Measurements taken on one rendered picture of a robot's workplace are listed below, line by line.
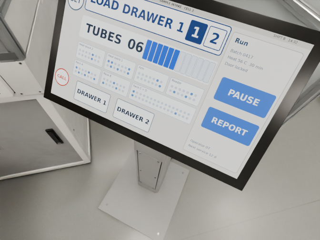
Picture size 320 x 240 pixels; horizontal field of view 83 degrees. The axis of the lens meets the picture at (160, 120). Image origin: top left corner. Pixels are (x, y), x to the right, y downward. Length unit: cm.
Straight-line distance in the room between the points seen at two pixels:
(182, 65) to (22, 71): 54
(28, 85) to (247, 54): 69
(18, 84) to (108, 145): 89
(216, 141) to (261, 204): 123
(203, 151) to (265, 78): 18
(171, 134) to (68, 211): 114
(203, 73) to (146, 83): 12
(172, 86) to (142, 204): 104
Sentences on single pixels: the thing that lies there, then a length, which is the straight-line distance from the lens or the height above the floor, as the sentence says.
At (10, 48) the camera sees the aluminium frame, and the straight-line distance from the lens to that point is 69.
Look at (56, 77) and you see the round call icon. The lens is 51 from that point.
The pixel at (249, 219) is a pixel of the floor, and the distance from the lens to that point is 152.
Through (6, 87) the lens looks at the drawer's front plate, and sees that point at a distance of 79.
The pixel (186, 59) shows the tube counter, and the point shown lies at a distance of 37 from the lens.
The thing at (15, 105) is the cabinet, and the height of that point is 74.
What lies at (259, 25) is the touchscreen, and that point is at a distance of 38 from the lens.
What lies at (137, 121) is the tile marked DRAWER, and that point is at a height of 100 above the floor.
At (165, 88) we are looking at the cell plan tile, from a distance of 38.
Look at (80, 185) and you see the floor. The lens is 145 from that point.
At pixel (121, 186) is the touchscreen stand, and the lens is 135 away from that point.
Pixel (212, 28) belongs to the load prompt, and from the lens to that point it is 37.
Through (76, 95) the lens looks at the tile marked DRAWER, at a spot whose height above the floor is 100.
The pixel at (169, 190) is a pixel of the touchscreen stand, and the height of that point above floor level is 4.
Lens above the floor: 134
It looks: 56 degrees down
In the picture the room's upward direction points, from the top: 8 degrees clockwise
